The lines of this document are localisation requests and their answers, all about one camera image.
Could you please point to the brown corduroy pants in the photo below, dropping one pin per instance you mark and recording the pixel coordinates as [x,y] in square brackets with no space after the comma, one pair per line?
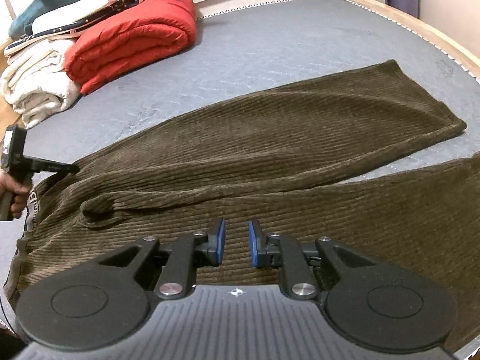
[293,158]

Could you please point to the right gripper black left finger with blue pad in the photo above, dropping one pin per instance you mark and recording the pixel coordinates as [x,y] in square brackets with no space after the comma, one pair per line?
[183,257]

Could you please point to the striped folded cloth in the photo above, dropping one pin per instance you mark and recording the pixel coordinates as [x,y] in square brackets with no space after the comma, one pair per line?
[69,31]

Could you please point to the person's left hand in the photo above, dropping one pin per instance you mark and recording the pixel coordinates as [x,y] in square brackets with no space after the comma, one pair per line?
[15,193]

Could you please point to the red folded blanket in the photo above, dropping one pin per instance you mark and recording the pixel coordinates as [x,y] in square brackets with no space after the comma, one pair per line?
[132,39]

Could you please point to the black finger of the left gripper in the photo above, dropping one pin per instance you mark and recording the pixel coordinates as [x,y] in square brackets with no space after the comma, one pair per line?
[62,168]

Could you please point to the cream folded blanket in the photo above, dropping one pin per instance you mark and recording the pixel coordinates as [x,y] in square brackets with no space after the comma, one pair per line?
[35,83]

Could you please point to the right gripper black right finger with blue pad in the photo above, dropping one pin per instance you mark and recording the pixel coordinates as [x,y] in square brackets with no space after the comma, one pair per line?
[292,259]

